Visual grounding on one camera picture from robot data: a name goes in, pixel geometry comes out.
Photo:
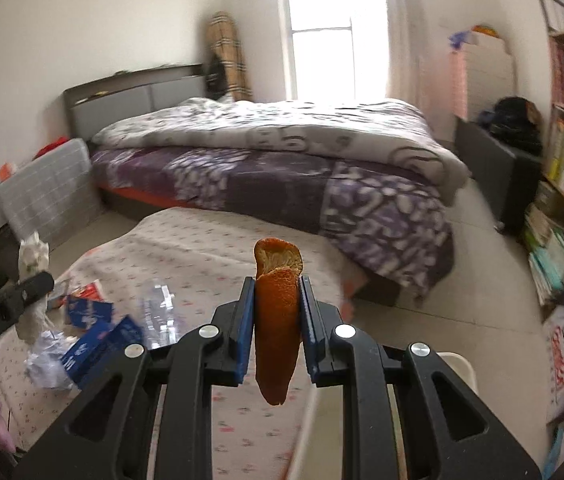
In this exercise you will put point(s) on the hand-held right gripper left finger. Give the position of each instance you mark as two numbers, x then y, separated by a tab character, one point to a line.
246	330

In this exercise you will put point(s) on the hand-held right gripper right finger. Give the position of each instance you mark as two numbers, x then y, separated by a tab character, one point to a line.
310	330

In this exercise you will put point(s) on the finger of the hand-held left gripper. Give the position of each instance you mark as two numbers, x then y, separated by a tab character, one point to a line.
11	301

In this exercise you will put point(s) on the orange peel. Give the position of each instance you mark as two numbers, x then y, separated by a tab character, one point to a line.
274	320

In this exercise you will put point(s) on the white tissue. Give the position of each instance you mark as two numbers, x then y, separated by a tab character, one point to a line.
31	255

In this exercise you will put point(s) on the white plastic bin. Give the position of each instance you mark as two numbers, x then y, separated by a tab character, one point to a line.
457	367

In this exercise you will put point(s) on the black floor heater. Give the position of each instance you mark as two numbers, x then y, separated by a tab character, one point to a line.
0	255

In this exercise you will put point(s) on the crumpled clear plastic wrap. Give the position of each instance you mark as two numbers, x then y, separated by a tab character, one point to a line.
46	365

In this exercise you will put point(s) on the red and white packet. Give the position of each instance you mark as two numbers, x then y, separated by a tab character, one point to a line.
89	291

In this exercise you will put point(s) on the dark blue carton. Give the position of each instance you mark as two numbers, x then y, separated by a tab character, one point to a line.
89	312
91	355

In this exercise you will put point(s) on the clear plastic bottle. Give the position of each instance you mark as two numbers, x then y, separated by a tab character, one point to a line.
161	310

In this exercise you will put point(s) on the floral tablecloth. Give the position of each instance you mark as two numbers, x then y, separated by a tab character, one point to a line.
201	245

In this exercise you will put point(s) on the grey checked cushion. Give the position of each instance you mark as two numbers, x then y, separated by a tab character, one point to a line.
46	190

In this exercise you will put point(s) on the orange and white item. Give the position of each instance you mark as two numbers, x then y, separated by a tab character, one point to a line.
5	171

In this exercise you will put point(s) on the red cloth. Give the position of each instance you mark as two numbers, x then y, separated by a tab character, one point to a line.
51	149

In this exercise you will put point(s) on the orange bed base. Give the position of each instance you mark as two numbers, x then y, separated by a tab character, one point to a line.
136	195

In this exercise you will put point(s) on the grey patterned quilt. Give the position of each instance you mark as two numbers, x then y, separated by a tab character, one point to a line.
272	125

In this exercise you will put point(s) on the grey bed headboard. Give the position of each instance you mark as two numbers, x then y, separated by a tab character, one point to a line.
121	102

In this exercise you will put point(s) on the dark low cabinet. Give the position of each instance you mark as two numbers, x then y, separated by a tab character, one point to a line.
502	175

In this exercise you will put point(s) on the black hanging bag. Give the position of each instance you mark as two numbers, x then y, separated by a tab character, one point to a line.
214	77

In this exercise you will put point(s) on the plaid folded board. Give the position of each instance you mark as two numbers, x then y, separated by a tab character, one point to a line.
234	55

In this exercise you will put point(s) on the black backpack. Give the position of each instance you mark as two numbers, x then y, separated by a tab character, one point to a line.
512	120

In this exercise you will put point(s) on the white drawer chest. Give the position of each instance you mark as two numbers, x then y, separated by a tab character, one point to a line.
489	80

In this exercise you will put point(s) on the window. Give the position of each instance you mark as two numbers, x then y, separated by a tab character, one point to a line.
322	20

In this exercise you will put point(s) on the sheer curtain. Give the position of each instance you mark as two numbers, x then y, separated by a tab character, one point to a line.
404	25

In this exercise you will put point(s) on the colourful items on chest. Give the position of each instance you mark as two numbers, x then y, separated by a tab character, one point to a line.
477	34

